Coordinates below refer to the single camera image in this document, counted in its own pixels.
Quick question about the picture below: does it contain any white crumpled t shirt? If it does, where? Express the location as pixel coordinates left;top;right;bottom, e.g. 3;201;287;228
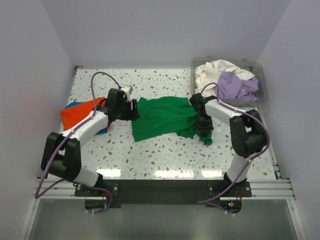
193;59;256;97

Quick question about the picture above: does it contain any clear plastic bin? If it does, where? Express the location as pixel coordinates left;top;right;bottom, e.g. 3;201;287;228
190;57;268;108

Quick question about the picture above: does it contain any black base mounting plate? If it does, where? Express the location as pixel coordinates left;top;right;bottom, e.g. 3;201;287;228
74;180;252;213

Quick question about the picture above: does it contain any folded orange t shirt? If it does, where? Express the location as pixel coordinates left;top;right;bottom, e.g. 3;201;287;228
60;100;94;130

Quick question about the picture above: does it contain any green t shirt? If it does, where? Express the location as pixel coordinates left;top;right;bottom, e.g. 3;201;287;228
131;96;213;146

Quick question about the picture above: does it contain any aluminium frame rail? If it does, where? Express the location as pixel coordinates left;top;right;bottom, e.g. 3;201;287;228
39;178;295;200

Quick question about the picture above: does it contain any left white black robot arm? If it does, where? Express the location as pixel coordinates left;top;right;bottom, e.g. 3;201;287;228
40;85;139;187

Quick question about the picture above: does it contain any lavender crumpled t shirt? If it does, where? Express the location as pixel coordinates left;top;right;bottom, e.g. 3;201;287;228
217;71;259;102

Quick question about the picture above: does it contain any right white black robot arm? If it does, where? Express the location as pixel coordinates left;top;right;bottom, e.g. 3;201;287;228
189;93;270;183

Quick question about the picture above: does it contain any folded blue t shirt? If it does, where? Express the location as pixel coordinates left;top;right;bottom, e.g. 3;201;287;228
65;101;112;136

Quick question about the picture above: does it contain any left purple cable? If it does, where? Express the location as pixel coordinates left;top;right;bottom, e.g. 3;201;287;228
34;71;125;200

